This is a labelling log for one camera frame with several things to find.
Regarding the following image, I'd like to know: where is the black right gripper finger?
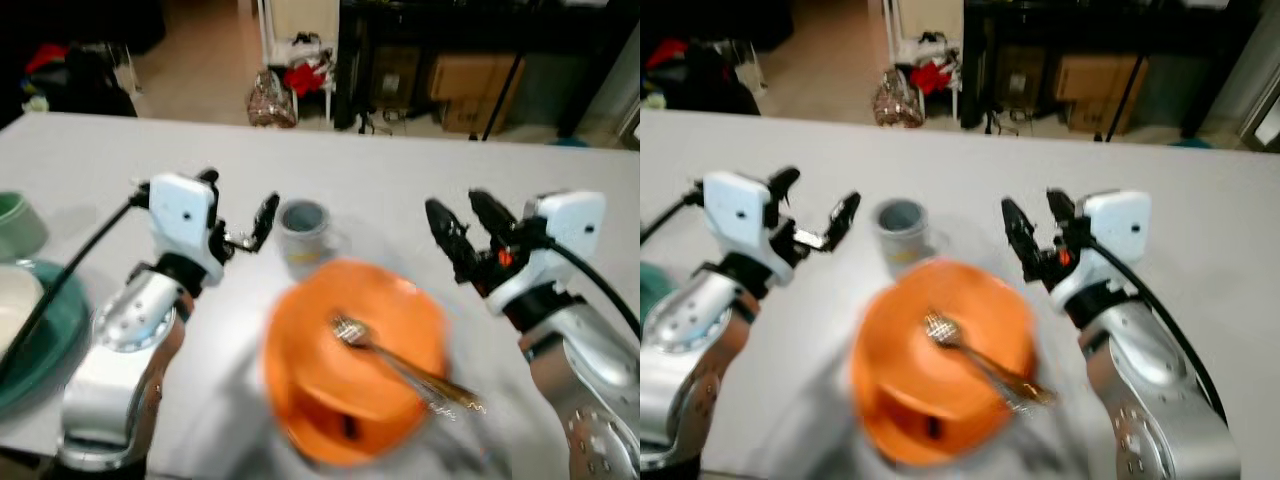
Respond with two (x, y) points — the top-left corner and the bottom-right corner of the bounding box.
(1002, 197), (1052, 282)
(1047, 187), (1090, 240)
(469, 189), (522, 247)
(425, 198), (482, 287)

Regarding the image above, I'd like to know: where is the white mug with yellow sticker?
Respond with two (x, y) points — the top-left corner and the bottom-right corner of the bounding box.
(274, 199), (348, 282)
(873, 198), (949, 270)

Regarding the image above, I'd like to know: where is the patterned bag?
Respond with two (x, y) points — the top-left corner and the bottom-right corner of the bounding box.
(246, 68), (299, 130)
(872, 67), (924, 130)

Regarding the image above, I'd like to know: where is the metal fork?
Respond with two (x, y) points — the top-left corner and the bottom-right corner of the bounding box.
(921, 309), (1060, 413)
(329, 311), (490, 420)

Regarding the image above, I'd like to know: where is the black pole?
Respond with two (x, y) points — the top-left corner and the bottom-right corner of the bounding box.
(481, 52), (528, 142)
(1104, 54), (1150, 142)

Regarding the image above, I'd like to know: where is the black and red bag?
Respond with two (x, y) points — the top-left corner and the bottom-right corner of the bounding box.
(648, 38), (763, 117)
(24, 40), (138, 118)

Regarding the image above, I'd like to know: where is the large cardboard box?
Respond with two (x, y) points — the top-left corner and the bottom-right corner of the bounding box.
(427, 52), (527, 137)
(1054, 54), (1150, 137)

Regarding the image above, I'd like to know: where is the red cloth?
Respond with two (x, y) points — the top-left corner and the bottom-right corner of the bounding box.
(907, 59), (954, 97)
(282, 61), (330, 99)

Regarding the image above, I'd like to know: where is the teal plate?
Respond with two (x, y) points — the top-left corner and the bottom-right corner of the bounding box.
(640, 261), (672, 327)
(0, 258), (92, 417)

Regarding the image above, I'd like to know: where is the small cardboard box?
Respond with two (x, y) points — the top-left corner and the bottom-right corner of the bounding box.
(369, 44), (422, 112)
(994, 44), (1047, 110)

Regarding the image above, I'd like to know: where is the black sofa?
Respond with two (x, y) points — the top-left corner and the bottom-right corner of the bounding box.
(640, 0), (793, 54)
(0, 0), (167, 57)

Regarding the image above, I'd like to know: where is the grey appliance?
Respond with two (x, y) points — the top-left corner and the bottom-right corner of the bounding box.
(1234, 8), (1280, 153)
(608, 25), (641, 151)

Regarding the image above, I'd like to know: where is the white chair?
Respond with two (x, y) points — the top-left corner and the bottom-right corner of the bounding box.
(257, 0), (342, 127)
(882, 0), (967, 123)

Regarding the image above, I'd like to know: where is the orange plate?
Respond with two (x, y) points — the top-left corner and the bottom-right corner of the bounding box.
(850, 257), (1042, 470)
(262, 257), (452, 470)

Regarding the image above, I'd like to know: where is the black shelf unit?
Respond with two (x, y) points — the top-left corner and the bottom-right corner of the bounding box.
(961, 0), (1253, 138)
(335, 0), (628, 138)

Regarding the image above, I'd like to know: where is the pale green bowl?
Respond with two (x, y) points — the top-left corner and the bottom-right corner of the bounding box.
(0, 190), (50, 264)

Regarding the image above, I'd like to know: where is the white bowl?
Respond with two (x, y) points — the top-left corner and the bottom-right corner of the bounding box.
(0, 264), (47, 358)

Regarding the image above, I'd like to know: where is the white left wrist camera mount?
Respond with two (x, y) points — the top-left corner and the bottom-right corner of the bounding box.
(146, 172), (227, 287)
(702, 170), (784, 284)

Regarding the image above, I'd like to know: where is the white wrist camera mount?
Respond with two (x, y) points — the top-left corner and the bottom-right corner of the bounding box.
(485, 189), (608, 317)
(146, 172), (227, 287)
(1050, 189), (1152, 312)
(702, 170), (784, 284)

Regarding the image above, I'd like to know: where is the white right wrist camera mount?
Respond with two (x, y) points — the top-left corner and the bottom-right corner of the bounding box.
(485, 189), (608, 317)
(1050, 189), (1152, 312)

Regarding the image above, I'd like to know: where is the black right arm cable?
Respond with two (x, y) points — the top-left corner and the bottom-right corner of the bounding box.
(1095, 240), (1227, 423)
(545, 240), (641, 341)

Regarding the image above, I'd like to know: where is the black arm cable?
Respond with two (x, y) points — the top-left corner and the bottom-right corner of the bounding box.
(640, 188), (707, 247)
(0, 192), (151, 387)
(545, 240), (641, 341)
(1095, 240), (1227, 423)

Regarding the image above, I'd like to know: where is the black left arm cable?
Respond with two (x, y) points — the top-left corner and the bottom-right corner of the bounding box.
(0, 192), (151, 387)
(640, 188), (707, 247)

